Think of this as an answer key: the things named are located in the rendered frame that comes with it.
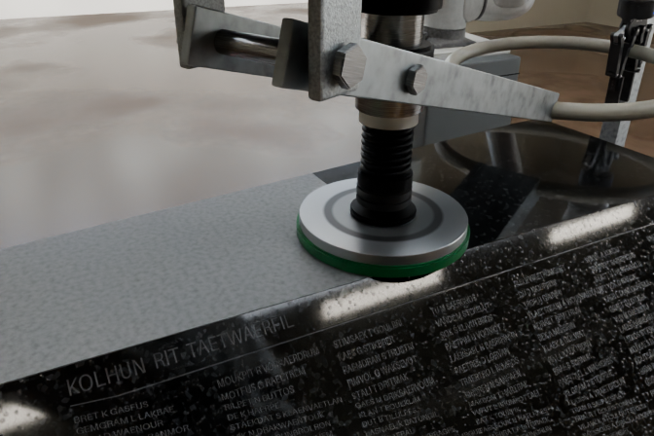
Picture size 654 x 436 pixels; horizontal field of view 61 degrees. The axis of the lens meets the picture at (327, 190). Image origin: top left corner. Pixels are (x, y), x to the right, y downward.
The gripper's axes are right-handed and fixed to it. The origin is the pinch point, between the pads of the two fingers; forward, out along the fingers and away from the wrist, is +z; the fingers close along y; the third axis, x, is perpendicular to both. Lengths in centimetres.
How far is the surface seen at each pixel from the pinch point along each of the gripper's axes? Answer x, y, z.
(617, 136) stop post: -47, -102, 58
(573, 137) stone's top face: 10.1, 33.8, -1.2
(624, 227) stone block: 32, 55, -1
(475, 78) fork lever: 19, 74, -24
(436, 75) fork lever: 22, 83, -27
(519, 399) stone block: 38, 85, 6
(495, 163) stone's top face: 10, 56, -3
